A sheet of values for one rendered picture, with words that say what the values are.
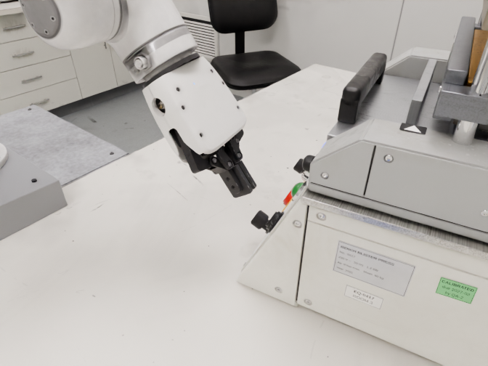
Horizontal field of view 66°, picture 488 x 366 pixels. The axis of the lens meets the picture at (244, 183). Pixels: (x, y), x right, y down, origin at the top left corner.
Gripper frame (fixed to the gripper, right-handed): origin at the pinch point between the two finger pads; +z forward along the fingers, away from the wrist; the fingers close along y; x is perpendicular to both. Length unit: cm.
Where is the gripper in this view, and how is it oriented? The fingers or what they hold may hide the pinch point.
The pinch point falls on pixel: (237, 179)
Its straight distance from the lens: 47.5
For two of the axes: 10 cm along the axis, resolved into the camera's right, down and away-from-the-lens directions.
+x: -7.2, 2.4, 6.5
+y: 4.7, -5.1, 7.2
